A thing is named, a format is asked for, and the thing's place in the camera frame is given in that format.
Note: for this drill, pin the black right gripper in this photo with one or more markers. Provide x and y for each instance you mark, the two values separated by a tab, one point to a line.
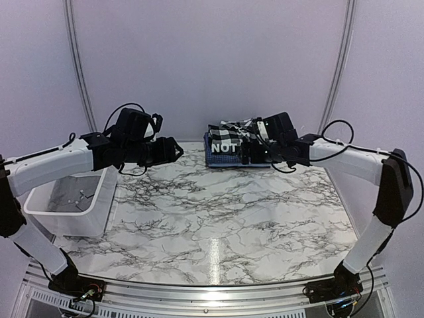
255	157

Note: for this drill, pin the grey cloth in bin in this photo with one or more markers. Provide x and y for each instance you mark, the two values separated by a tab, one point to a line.
72	194

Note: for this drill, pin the blue checkered shirt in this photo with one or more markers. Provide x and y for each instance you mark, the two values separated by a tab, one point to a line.
225	160

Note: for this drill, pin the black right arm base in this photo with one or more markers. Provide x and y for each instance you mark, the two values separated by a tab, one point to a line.
343	284

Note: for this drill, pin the right aluminium wall post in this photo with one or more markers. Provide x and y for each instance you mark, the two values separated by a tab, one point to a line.
341	61

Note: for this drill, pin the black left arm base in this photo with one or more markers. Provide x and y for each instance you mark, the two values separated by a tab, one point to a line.
70	282

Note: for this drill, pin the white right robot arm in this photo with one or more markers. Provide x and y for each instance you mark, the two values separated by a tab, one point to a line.
390	171

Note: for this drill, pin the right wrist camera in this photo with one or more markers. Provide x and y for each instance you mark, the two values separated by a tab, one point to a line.
261	130

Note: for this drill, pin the white plastic bin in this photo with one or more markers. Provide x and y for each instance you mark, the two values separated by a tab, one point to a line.
90	223

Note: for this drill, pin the black white checkered shirt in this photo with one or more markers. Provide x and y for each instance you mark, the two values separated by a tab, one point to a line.
228	137

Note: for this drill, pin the aluminium front frame rail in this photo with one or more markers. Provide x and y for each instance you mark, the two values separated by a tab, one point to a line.
296	298

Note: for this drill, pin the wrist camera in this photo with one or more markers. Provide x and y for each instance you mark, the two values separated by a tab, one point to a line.
261	130
153	127

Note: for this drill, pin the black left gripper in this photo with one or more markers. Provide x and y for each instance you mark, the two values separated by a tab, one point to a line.
165	152

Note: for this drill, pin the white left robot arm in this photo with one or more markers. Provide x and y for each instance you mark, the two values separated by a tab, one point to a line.
131	140

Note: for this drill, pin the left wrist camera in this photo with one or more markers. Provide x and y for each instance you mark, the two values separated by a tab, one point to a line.
153	127

